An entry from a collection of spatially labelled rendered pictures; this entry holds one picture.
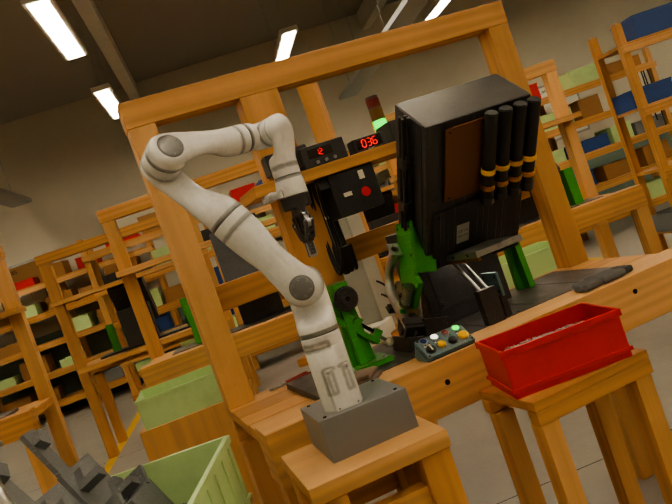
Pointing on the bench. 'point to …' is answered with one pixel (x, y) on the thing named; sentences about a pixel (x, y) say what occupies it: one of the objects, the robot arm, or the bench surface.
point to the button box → (440, 347)
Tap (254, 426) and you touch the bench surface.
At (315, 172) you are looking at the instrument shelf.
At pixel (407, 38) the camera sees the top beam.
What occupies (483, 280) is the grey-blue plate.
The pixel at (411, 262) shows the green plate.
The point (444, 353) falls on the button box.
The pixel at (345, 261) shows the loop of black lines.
